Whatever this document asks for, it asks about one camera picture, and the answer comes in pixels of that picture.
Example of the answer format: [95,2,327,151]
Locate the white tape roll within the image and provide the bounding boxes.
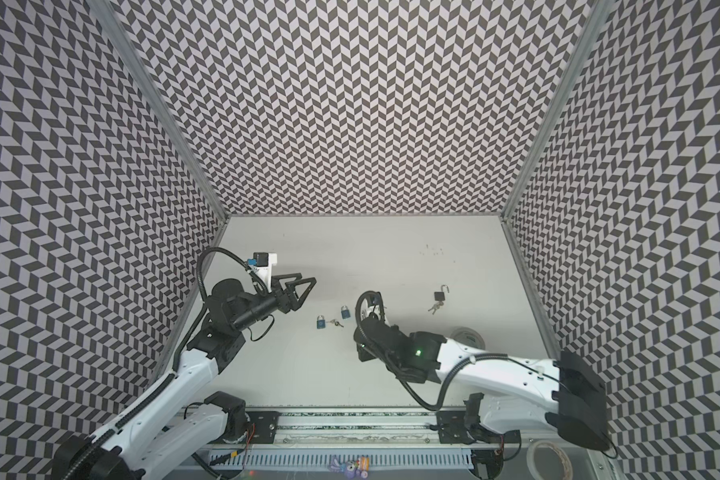
[525,441,574,480]

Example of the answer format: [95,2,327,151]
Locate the blue padlock with keys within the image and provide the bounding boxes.
[316,315,344,329]

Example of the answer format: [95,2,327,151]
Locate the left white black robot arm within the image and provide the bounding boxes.
[51,247,317,479]

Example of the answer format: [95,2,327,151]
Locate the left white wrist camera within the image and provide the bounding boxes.
[247,252,278,292]

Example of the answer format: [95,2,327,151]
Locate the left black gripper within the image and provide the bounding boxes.
[231,274,317,334]

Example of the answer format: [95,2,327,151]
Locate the white slotted cable duct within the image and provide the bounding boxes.
[208,448,473,472]

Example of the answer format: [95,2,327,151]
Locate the purple toy figure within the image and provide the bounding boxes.
[328,456,370,479]

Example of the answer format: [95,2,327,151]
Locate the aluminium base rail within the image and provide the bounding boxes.
[173,405,613,451]

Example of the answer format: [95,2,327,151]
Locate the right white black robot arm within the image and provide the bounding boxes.
[353,291,614,452]

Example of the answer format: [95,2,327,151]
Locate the small black padlock keys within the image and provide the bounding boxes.
[428,285,450,315]

